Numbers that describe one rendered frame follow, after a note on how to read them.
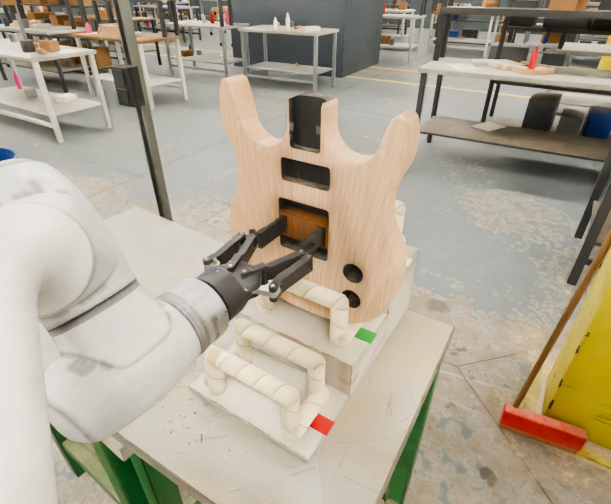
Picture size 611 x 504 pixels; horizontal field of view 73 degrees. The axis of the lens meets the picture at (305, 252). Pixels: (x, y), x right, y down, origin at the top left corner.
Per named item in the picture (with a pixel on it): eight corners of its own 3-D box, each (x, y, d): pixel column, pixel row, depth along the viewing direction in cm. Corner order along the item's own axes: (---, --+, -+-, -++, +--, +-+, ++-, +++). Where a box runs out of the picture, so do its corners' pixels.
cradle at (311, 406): (332, 396, 77) (333, 385, 75) (299, 446, 69) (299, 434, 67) (316, 388, 78) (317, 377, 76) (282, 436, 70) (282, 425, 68)
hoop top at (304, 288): (351, 307, 74) (353, 293, 72) (343, 317, 72) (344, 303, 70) (262, 272, 83) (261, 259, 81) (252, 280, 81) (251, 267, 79)
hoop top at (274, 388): (303, 400, 67) (303, 387, 65) (292, 415, 65) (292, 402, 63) (212, 350, 76) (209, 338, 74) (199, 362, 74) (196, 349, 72)
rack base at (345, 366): (384, 344, 90) (389, 312, 85) (350, 400, 78) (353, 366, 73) (280, 302, 102) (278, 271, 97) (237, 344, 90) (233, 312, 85)
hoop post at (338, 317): (349, 338, 78) (352, 300, 73) (341, 349, 76) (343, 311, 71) (334, 332, 80) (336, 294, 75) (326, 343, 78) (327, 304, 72)
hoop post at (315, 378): (327, 395, 77) (328, 360, 72) (318, 408, 75) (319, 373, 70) (312, 388, 79) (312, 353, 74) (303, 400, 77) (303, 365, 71)
